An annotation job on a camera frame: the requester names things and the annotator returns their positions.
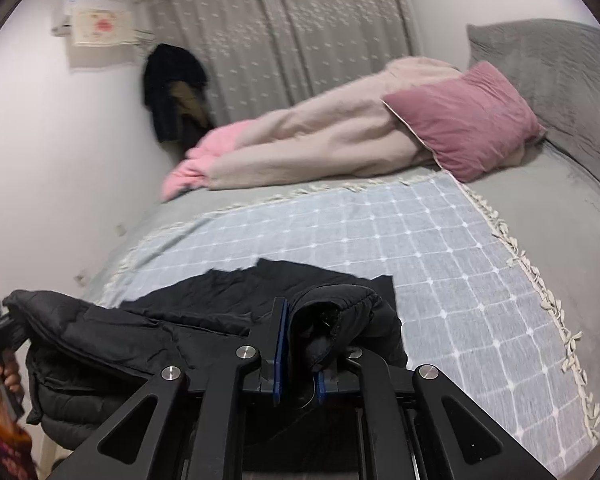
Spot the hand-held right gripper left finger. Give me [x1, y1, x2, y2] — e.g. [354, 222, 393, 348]
[47, 297, 288, 480]

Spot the dark hanging garment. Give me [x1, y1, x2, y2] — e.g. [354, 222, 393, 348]
[144, 44, 209, 144]

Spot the grey star-print curtain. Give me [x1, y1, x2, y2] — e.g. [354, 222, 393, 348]
[135, 0, 422, 132]

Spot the grey checked tasselled blanket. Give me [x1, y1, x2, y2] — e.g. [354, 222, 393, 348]
[100, 170, 600, 479]

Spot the white air conditioner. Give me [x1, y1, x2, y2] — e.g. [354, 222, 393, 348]
[50, 0, 142, 49]

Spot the pink fleece blanket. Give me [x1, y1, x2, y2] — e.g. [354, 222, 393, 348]
[161, 121, 253, 201]

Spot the black quilted jacket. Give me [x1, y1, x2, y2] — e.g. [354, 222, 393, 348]
[2, 257, 409, 461]

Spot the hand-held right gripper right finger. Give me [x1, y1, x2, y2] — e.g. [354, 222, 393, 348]
[314, 346, 556, 480]

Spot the beige printed cloth cover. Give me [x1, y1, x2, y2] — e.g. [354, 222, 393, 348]
[71, 6, 135, 46]

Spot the pink velvet pillow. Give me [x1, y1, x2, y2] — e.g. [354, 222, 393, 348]
[381, 61, 547, 183]

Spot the beige duvet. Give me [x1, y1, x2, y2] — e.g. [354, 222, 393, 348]
[207, 56, 523, 191]

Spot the grey quilted pillow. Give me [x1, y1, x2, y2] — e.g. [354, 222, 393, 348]
[467, 19, 600, 196]

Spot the olive hanging garment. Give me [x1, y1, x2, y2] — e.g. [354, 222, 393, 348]
[169, 80, 214, 134]

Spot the person's left hand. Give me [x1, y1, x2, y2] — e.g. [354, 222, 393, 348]
[0, 359, 25, 397]

